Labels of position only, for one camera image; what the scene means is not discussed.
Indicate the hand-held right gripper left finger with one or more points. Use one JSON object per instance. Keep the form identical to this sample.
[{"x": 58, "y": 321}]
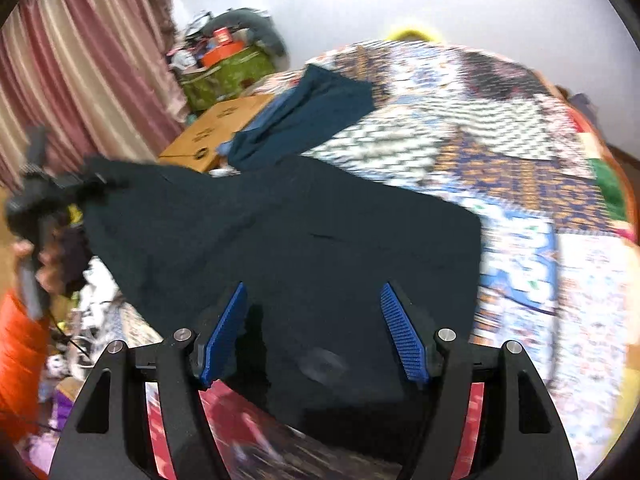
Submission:
[{"x": 225, "y": 335}]

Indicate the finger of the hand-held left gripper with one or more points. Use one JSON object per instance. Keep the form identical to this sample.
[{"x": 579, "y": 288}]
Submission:
[{"x": 82, "y": 181}]

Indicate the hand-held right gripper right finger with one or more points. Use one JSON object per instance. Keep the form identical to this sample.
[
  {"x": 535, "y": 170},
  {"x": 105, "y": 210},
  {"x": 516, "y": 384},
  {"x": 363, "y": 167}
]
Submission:
[{"x": 402, "y": 335}]

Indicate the black pants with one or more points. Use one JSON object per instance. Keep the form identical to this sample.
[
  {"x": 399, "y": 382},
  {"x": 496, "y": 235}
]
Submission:
[{"x": 280, "y": 240}]

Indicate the person's left forearm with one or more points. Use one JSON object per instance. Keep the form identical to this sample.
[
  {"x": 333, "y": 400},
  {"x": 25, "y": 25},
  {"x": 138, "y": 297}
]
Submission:
[{"x": 20, "y": 360}]

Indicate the person's left hand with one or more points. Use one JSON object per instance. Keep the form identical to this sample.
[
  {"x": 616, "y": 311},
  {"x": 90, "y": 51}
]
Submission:
[{"x": 49, "y": 267}]

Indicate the pink striped curtain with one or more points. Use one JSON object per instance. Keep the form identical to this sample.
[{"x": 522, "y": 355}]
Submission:
[{"x": 75, "y": 60}]

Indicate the wooden lap desk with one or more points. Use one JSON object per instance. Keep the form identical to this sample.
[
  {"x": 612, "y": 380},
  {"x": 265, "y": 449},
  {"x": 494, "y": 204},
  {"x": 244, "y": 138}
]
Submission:
[{"x": 210, "y": 125}]

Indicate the green patterned storage bag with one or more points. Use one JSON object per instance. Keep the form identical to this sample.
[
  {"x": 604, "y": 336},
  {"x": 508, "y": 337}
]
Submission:
[{"x": 230, "y": 76}]

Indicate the orange box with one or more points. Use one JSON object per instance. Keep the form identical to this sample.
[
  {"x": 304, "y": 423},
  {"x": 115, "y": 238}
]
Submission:
[{"x": 222, "y": 52}]

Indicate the red box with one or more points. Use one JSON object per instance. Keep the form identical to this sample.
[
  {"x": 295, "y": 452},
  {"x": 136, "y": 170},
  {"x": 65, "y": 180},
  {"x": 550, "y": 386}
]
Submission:
[{"x": 222, "y": 36}]

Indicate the patchwork quilt bed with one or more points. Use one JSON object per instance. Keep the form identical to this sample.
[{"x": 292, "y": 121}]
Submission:
[{"x": 500, "y": 135}]

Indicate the dark teal garment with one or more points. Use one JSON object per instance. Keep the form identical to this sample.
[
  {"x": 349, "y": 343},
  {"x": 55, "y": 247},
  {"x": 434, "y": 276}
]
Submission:
[{"x": 305, "y": 120}]

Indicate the grey plush toy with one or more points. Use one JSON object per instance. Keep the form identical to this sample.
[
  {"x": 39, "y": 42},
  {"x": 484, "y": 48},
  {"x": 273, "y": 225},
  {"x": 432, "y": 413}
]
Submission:
[{"x": 265, "y": 30}]

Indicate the grey backpack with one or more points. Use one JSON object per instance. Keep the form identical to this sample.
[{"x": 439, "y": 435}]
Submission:
[{"x": 586, "y": 105}]

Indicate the yellow curved headrest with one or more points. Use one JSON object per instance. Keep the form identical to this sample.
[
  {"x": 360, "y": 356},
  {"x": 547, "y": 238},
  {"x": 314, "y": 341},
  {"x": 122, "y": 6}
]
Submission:
[{"x": 410, "y": 33}]

